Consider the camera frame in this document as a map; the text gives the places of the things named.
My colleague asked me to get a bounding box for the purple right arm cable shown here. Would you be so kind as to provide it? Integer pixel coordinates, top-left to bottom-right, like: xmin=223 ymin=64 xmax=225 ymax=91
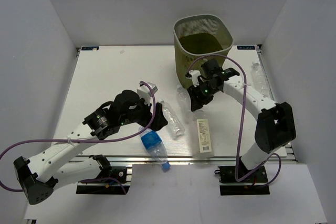
xmin=188 ymin=54 xmax=283 ymax=189

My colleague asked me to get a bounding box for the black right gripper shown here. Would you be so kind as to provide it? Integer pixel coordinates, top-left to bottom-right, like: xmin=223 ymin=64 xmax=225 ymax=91
xmin=187 ymin=81 xmax=220 ymax=112

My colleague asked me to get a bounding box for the clear crumpled bottle centre-left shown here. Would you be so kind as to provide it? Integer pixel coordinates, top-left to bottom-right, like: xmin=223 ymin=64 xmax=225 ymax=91
xmin=159 ymin=99 xmax=185 ymax=140

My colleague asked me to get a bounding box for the aluminium table front rail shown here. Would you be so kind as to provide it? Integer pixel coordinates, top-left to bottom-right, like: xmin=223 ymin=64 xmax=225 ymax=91
xmin=69 ymin=154 xmax=297 ymax=163

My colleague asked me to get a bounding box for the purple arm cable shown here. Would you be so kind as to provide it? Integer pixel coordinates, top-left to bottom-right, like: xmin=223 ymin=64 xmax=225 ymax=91
xmin=188 ymin=54 xmax=283 ymax=189
xmin=0 ymin=80 xmax=158 ymax=192

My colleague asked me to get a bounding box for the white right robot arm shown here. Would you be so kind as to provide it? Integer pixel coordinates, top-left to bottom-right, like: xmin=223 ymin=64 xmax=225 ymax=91
xmin=185 ymin=56 xmax=296 ymax=182

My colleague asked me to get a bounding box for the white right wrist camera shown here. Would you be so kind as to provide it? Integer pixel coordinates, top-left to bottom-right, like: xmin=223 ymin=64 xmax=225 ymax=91
xmin=185 ymin=70 xmax=201 ymax=87

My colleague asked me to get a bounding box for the blue table sticker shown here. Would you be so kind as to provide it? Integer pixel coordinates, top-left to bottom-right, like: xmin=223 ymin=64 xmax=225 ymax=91
xmin=237 ymin=45 xmax=255 ymax=50
xmin=81 ymin=46 xmax=99 ymax=51

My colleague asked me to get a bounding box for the right blue table sticker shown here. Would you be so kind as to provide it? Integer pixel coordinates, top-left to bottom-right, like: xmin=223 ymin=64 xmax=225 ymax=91
xmin=237 ymin=45 xmax=255 ymax=50

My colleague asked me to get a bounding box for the clear crumpled bottle centre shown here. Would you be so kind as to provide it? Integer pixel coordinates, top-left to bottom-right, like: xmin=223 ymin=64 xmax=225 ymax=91
xmin=176 ymin=86 xmax=191 ymax=113

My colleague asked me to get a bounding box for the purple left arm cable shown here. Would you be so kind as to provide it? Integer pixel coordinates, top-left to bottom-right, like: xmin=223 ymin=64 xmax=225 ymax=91
xmin=0 ymin=80 xmax=158 ymax=192

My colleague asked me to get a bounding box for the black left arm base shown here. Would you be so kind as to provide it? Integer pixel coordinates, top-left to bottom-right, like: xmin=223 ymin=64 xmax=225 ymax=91
xmin=76 ymin=166 xmax=132 ymax=195

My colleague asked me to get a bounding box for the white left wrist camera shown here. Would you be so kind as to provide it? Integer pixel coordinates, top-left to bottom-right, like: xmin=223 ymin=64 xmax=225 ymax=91
xmin=136 ymin=82 xmax=158 ymax=105

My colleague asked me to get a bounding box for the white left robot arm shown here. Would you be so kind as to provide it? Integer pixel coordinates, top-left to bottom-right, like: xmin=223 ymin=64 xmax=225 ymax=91
xmin=14 ymin=83 xmax=167 ymax=205

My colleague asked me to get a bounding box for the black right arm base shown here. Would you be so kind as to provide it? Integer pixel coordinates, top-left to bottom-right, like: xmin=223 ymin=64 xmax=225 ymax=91
xmin=214 ymin=162 xmax=270 ymax=196

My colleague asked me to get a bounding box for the square bottle yellow label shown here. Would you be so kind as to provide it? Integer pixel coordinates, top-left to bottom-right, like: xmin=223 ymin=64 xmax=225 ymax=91
xmin=190 ymin=110 xmax=214 ymax=159

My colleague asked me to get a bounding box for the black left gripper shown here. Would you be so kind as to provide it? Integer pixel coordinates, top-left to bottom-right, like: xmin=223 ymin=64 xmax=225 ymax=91
xmin=120 ymin=96 xmax=168 ymax=131

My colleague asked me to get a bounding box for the blue label water bottle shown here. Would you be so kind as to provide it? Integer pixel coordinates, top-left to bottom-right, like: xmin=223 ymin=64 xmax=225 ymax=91
xmin=139 ymin=129 xmax=171 ymax=172

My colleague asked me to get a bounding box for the clear bottle white cap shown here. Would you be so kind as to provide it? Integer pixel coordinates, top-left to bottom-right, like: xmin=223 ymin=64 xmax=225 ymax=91
xmin=183 ymin=58 xmax=208 ymax=70

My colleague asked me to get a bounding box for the clear bottle far right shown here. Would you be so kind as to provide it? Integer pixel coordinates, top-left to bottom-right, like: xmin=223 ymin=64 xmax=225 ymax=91
xmin=251 ymin=61 xmax=269 ymax=97

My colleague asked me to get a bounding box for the olive green mesh bin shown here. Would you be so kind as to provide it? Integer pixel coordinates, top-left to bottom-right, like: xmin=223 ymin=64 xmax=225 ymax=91
xmin=173 ymin=14 xmax=233 ymax=89

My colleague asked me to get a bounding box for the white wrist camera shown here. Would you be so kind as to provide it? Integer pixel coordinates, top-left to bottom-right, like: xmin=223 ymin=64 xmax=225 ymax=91
xmin=185 ymin=70 xmax=201 ymax=87
xmin=136 ymin=82 xmax=158 ymax=105

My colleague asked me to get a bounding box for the left blue table sticker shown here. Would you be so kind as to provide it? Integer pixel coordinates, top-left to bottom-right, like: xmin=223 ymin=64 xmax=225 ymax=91
xmin=81 ymin=46 xmax=99 ymax=51

